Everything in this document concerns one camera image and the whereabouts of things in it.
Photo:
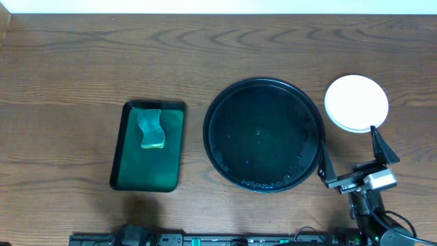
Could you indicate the green yellow sponge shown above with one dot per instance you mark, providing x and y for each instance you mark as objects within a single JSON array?
[{"x": 153, "y": 133}]

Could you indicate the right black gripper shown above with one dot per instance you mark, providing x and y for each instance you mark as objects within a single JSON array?
[{"x": 352, "y": 183}]

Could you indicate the round black serving tray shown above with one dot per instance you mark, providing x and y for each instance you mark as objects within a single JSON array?
[{"x": 264, "y": 135}]

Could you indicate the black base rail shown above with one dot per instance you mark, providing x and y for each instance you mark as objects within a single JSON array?
[{"x": 138, "y": 236}]

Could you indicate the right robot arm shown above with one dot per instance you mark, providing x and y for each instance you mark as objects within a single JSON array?
[{"x": 374, "y": 221}]

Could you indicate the white plate with green stain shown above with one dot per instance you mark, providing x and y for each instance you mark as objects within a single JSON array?
[{"x": 356, "y": 103}]

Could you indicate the green rectangular tray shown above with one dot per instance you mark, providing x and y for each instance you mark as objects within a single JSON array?
[{"x": 155, "y": 169}]

